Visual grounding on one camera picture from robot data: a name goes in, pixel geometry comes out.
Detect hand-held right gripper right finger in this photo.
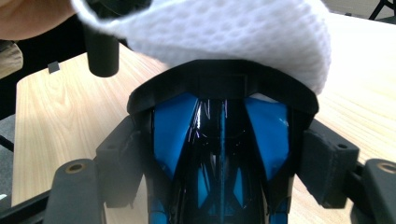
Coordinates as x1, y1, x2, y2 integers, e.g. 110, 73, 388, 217
297, 119, 361, 209

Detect grey tape piece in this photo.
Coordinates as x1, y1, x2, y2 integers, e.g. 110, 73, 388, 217
48, 61, 61, 75

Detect white wet wipe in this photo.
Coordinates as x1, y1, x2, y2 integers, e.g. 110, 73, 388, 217
70, 0, 332, 96

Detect blue toy car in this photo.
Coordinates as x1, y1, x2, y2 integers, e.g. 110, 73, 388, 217
126, 59, 320, 224

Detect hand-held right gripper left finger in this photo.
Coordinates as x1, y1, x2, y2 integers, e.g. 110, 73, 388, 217
95, 116, 150, 209

